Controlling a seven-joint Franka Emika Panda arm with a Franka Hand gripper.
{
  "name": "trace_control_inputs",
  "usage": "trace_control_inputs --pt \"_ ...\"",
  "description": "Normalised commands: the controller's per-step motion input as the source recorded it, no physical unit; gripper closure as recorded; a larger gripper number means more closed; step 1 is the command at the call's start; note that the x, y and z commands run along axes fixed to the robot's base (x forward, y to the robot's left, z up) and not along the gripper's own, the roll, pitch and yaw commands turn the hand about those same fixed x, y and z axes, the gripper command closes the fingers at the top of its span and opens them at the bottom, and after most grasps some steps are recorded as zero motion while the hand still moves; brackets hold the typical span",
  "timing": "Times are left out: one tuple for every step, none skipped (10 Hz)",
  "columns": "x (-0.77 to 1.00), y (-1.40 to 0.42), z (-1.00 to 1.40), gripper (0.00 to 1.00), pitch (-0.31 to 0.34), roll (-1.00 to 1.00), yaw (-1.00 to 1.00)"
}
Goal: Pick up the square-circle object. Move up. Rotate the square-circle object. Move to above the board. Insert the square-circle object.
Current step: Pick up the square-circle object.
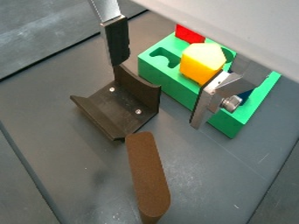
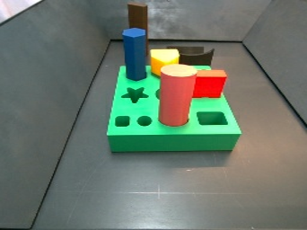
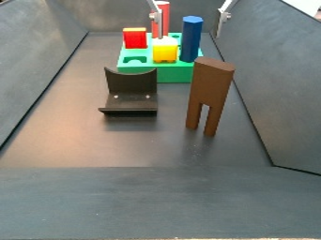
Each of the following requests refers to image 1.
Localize brown two-pronged block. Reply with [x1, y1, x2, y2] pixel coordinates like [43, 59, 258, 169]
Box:
[126, 132, 171, 224]

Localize red square block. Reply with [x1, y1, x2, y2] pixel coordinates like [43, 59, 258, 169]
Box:
[175, 24, 206, 44]

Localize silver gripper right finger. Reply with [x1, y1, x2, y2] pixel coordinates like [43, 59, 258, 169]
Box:
[190, 55, 271, 129]

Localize black curved holder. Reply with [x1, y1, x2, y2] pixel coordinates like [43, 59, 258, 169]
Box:
[70, 65, 162, 141]

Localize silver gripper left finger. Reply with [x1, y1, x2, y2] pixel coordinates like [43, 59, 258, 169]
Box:
[88, 0, 130, 67]

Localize yellow pentagon block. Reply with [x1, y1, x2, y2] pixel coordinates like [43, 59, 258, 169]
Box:
[180, 43, 227, 86]

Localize green shape sorter board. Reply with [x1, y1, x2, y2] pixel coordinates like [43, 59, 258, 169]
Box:
[138, 33, 281, 138]

